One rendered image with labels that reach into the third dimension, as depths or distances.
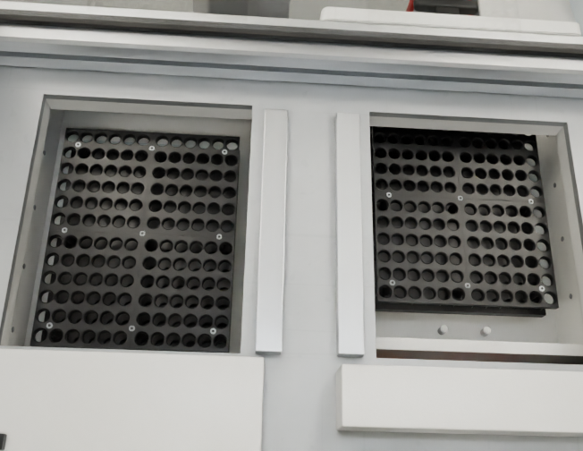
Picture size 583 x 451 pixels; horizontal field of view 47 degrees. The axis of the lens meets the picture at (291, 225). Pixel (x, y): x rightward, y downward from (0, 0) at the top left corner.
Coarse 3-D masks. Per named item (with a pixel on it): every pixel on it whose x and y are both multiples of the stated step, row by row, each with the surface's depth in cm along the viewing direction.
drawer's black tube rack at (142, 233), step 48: (96, 192) 65; (144, 192) 65; (192, 192) 66; (48, 240) 63; (96, 240) 63; (144, 240) 63; (192, 240) 64; (48, 288) 61; (96, 288) 61; (144, 288) 62; (192, 288) 66; (48, 336) 59; (96, 336) 60; (144, 336) 63; (192, 336) 63
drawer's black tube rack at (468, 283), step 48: (384, 144) 69; (432, 144) 73; (480, 144) 74; (384, 192) 67; (432, 192) 68; (480, 192) 71; (528, 192) 68; (384, 240) 68; (432, 240) 66; (480, 240) 66; (528, 240) 66; (384, 288) 65; (432, 288) 64; (480, 288) 64; (528, 288) 64
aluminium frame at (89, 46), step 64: (0, 64) 64; (64, 64) 64; (128, 64) 64; (192, 64) 64; (256, 64) 63; (320, 64) 63; (384, 64) 63; (448, 64) 63; (512, 64) 63; (576, 64) 64
